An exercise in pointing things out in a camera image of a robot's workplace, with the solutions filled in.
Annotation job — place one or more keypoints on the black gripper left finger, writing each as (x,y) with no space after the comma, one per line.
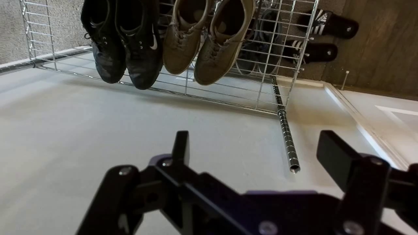
(126,193)

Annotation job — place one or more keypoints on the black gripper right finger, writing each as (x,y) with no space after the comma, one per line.
(370,184)

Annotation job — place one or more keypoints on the white panel door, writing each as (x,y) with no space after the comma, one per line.
(390,124)

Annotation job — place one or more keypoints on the black striped slide sandal lower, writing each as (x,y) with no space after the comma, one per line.
(315,52)

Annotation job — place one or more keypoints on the black striped slide sandal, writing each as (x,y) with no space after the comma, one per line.
(330,24)
(315,52)

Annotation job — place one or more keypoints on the black striped slide sandal upper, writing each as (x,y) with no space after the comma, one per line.
(330,24)

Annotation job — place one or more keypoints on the tan suede shoe inner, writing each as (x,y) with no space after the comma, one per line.
(183,35)

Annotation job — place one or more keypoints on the tan suede shoe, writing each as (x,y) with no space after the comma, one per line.
(225,39)
(183,35)

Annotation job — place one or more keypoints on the black Nike sneaker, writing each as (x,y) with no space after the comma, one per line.
(138,26)

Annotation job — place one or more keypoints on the black sneaker outer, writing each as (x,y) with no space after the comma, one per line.
(98,20)

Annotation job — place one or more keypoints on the tan suede shoe outer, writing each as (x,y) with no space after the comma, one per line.
(225,39)

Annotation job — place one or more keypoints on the silver wire shoe rack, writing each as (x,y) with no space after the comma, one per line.
(267,89)

